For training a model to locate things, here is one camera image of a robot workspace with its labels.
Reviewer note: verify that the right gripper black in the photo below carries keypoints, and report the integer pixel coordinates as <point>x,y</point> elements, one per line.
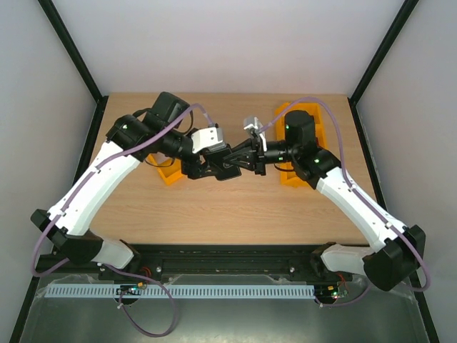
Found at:
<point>258,157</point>

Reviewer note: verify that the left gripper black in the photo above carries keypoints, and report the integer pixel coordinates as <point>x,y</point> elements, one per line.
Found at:
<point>194,168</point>

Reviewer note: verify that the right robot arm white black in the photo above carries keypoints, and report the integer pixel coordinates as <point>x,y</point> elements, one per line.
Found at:
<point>324,172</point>

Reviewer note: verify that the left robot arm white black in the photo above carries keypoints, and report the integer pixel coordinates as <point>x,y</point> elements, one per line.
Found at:
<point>171,127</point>

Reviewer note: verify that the small yellow bin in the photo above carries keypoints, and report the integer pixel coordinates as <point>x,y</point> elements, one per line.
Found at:
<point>169,169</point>

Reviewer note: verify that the yellow three-compartment bin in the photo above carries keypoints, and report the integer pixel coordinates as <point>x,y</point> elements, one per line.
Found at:
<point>287,174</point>

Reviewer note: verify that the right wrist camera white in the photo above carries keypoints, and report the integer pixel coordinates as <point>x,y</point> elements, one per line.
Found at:
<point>252,126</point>

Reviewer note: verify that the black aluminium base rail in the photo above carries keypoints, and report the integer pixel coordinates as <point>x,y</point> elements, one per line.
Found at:
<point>228,259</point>

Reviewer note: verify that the white slotted cable duct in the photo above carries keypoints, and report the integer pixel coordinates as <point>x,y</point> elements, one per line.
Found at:
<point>177,291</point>

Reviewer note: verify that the right black frame post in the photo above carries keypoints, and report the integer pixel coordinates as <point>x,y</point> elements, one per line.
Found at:
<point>383,49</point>

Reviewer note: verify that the black frame post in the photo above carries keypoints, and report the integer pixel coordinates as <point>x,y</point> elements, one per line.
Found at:
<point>53,16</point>
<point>383,49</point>

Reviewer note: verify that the left black frame post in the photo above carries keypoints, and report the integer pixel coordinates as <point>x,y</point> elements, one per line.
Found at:
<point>53,16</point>

